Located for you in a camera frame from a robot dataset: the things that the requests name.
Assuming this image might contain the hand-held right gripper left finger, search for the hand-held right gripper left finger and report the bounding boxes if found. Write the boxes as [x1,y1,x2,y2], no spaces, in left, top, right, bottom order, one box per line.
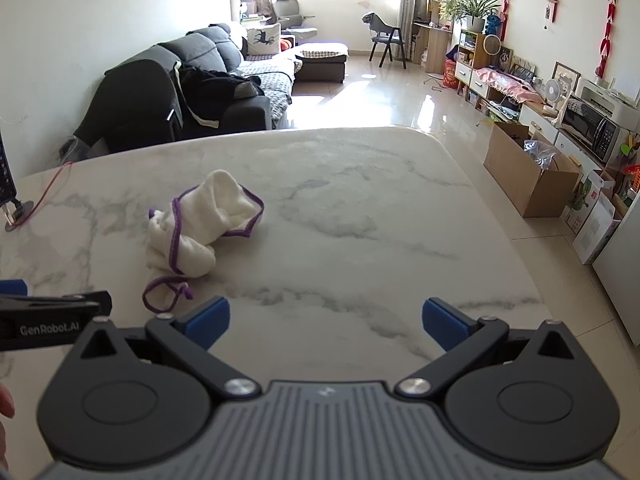
[75,296,262,402]

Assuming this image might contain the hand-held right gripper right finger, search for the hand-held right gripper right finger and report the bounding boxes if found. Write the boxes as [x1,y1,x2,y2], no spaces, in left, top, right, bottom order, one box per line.
[394,297,580,402]

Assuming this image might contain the white towel with purple trim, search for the white towel with purple trim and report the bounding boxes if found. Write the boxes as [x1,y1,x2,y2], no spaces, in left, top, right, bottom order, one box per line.
[142,169,266,313]

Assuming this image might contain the person's left hand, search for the person's left hand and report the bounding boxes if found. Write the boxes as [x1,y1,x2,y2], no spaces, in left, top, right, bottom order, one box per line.
[0,385,17,466]

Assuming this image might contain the black smartphone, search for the black smartphone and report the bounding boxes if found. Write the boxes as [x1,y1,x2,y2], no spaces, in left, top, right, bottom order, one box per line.
[0,129,19,207]

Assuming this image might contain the clear plastic bag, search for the clear plastic bag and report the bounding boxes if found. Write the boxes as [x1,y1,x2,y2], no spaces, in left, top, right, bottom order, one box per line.
[57,135,97,166]

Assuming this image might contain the brown cardboard box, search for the brown cardboard box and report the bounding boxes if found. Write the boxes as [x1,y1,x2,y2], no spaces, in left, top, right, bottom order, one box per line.
[483,122,584,219]

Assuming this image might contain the white printed carton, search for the white printed carton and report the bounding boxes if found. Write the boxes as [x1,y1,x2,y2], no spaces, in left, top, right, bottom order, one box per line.
[564,169,622,266]

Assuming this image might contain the white appliance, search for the white appliance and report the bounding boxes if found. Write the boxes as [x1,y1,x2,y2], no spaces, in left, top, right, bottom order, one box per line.
[591,204,640,347]

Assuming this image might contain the crumpled plastic wrap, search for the crumpled plastic wrap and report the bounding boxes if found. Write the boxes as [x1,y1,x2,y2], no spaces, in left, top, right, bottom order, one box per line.
[522,137,558,171]

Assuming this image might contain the black upholstered chair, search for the black upholstered chair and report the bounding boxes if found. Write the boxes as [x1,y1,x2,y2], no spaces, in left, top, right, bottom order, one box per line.
[74,59,187,155]

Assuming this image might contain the white low cabinet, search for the white low cabinet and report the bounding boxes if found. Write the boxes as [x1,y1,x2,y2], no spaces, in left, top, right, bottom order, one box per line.
[517,102,626,196]

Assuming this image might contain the black clothes pile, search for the black clothes pile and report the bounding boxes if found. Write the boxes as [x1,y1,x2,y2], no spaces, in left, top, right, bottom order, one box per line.
[177,65,266,111]

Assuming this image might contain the black microwave oven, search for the black microwave oven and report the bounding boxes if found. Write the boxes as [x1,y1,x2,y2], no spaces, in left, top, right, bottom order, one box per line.
[559,95,624,164]

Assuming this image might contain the checked sofa blanket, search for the checked sofa blanket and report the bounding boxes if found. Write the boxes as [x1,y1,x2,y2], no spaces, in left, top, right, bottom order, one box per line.
[237,54,302,117]

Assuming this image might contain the pink cloth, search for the pink cloth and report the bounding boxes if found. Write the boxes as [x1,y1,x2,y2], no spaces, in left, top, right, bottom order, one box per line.
[474,66,545,107]

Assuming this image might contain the small white desk fan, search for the small white desk fan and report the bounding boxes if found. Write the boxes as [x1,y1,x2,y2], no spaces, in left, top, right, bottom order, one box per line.
[542,78,569,114]

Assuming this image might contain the wooden shelf cabinet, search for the wooden shelf cabinet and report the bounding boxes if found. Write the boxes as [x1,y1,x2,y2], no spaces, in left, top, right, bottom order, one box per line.
[456,30,502,107]

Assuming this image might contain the grey fabric sofa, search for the grey fabric sofa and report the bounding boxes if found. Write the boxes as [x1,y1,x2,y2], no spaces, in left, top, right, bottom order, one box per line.
[105,24,301,133]

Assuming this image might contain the wooden desk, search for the wooden desk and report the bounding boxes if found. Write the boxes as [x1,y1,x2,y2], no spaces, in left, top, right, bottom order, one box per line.
[412,21,455,74]

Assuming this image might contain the framed picture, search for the framed picture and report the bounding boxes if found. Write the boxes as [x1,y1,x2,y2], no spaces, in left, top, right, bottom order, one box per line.
[552,61,582,94]

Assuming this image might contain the dark ottoman with checked cover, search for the dark ottoman with checked cover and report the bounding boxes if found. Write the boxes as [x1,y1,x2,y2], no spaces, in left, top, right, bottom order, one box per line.
[294,42,349,84]

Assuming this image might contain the round white fan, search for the round white fan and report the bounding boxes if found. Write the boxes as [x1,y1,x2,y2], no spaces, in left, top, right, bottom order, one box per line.
[482,35,503,69]

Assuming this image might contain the white printer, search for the white printer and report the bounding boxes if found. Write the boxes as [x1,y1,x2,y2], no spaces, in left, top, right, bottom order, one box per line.
[575,77,640,122]

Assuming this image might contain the white deer print pillow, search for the white deer print pillow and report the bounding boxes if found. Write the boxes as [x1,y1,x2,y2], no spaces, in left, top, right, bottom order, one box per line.
[246,22,282,57]

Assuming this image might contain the wooden chair with grey seat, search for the wooden chair with grey seat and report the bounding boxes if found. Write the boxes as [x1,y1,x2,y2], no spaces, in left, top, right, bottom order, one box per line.
[362,11,408,69]

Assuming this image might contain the grey recliner chair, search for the grey recliner chair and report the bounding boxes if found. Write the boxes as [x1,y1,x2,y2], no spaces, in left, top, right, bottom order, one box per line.
[270,0,320,37]

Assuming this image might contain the green potted plant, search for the green potted plant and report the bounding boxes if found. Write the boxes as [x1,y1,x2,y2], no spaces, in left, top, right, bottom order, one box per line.
[440,0,502,34]

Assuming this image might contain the patterned window curtain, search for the patterned window curtain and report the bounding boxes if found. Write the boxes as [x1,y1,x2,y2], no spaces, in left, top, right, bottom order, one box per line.
[398,0,427,61]

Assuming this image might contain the red cable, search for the red cable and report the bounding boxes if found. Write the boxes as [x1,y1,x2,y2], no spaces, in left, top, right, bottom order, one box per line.
[9,162,74,232]

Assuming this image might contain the cream fabric strap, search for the cream fabric strap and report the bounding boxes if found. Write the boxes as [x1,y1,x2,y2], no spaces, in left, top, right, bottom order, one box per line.
[171,60,222,129]

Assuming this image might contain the red hanging wall decoration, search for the red hanging wall decoration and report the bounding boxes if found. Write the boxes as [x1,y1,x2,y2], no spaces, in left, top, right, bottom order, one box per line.
[502,0,621,78]

